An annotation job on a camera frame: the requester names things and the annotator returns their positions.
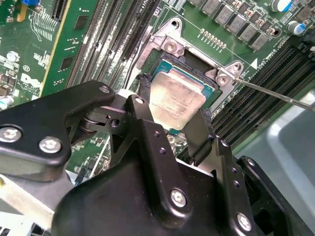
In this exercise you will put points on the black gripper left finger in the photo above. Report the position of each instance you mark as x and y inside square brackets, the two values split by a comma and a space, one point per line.
[37, 127]

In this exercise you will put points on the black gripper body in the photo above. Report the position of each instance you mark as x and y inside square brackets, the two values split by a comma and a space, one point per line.
[110, 209]

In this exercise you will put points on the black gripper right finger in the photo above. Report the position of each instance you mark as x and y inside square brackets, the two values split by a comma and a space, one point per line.
[227, 167]

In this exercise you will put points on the silver CPU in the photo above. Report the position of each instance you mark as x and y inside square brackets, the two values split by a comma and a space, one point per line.
[177, 98]

